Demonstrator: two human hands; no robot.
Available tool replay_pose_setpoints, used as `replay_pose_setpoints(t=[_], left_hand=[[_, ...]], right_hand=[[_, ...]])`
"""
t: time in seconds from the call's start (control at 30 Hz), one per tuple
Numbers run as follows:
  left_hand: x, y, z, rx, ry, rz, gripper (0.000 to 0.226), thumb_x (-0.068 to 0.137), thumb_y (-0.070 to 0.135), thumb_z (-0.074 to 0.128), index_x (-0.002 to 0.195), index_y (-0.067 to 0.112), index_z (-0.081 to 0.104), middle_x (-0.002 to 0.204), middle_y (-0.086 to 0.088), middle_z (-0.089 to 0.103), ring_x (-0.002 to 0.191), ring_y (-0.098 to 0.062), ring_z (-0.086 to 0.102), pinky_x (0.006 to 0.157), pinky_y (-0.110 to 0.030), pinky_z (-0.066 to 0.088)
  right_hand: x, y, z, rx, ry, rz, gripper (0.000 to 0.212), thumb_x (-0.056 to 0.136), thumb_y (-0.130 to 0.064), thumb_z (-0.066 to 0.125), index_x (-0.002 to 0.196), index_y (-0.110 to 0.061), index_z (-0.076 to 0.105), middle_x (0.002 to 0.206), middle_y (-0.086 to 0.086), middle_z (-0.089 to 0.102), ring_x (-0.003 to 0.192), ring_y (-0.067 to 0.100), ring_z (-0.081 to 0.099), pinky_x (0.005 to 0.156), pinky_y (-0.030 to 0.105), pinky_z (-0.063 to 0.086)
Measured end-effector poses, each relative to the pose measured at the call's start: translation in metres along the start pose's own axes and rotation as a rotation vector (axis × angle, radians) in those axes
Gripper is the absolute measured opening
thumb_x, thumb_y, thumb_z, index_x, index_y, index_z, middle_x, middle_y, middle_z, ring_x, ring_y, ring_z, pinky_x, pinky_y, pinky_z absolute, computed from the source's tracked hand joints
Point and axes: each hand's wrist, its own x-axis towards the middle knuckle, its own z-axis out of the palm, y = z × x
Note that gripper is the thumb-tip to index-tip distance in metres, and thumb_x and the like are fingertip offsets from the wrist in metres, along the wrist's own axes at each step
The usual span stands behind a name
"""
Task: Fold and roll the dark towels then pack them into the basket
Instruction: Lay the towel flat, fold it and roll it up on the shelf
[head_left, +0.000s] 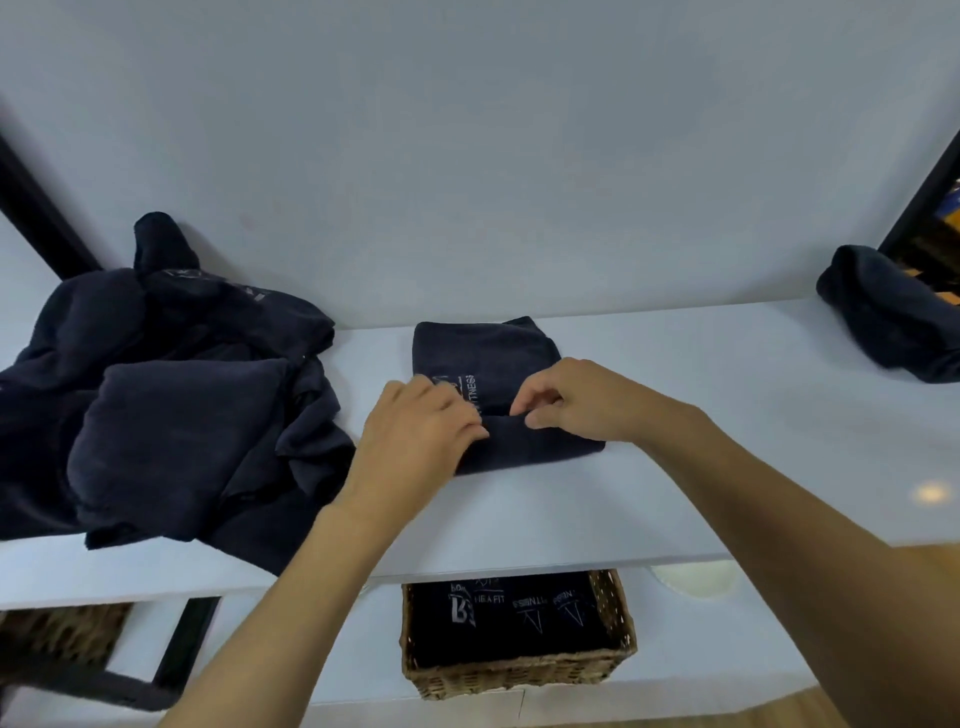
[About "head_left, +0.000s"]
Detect person's left hand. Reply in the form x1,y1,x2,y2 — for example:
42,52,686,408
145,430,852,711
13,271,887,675
329,374,490,538

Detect woven wicker basket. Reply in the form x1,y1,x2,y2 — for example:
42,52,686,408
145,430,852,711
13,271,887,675
399,569,639,703

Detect person's left forearm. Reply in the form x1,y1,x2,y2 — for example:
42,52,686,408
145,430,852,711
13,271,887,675
161,506,410,728

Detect heap of dark navy towels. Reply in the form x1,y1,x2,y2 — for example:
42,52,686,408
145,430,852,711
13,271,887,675
0,211,358,577

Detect dark navy printed towel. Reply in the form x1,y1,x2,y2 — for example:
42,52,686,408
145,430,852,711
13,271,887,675
815,245,960,385
410,314,607,478

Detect large wicker hamper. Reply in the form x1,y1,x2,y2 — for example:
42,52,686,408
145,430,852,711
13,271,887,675
0,603,135,669

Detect black metal shelf leg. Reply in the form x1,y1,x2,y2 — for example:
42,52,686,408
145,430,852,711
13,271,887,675
152,596,223,691

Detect person's right hand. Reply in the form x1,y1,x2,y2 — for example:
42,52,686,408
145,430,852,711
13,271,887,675
509,357,710,451

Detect black weight rack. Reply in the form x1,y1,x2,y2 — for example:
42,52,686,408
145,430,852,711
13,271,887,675
899,221,960,301

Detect person's right forearm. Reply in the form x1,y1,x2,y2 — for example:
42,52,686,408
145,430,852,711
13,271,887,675
637,408,960,728

